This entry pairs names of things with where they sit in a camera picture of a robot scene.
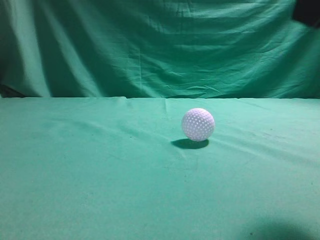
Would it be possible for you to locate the white dimpled golf ball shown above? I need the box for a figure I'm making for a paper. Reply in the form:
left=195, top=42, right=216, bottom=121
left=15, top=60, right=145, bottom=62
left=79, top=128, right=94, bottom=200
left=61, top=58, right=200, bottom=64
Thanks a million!
left=181, top=108, right=215, bottom=142

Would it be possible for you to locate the green backdrop curtain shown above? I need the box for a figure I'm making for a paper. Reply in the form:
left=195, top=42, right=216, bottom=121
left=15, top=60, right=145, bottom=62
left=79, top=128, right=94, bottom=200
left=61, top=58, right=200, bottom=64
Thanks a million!
left=0, top=0, right=320, bottom=99

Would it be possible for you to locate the green table cloth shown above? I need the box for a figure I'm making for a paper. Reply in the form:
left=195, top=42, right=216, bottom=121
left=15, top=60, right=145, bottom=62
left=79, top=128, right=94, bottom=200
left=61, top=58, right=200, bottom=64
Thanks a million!
left=0, top=97, right=320, bottom=240

